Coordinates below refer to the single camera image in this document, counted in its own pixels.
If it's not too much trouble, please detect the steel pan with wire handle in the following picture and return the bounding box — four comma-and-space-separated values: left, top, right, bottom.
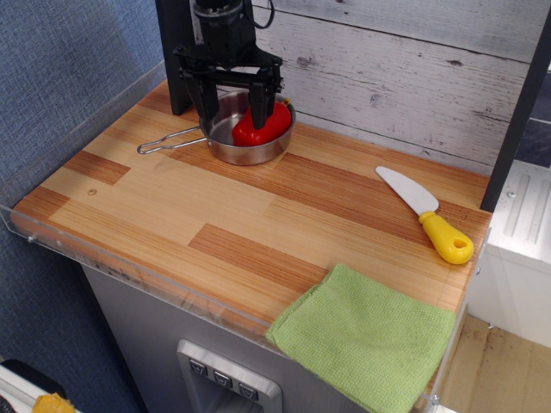
137, 91, 296, 166

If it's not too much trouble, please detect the red toy capsicum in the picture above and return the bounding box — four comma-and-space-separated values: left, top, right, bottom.
232, 99, 292, 147

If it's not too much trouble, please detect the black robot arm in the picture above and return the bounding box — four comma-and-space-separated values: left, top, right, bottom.
174, 1, 282, 129

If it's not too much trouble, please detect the green woven cloth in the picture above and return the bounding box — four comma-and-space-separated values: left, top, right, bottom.
265, 264, 456, 412

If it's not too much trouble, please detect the grey toy cabinet front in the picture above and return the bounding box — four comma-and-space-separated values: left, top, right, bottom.
84, 266, 361, 412

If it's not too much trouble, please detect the left dark frame post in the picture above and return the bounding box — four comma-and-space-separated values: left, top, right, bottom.
155, 0, 195, 115

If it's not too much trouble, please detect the white ridged side counter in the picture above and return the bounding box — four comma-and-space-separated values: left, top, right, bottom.
466, 161, 550, 347

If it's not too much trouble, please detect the right dark frame post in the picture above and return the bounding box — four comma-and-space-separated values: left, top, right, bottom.
480, 11, 550, 213

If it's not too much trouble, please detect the toy knife yellow handle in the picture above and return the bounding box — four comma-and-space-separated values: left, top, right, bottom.
375, 166, 474, 265

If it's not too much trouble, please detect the silver button dispenser panel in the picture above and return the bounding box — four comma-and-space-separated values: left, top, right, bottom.
176, 339, 283, 412

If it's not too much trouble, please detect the dark frame post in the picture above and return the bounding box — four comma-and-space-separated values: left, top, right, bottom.
155, 0, 195, 115
480, 11, 550, 213

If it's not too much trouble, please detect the clear acrylic edge guard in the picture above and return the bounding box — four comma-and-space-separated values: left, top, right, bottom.
0, 59, 492, 413

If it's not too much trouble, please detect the black yellow object at corner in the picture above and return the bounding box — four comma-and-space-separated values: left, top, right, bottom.
1, 360, 78, 412

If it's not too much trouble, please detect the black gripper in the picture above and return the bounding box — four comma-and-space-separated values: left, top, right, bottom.
174, 8, 282, 129

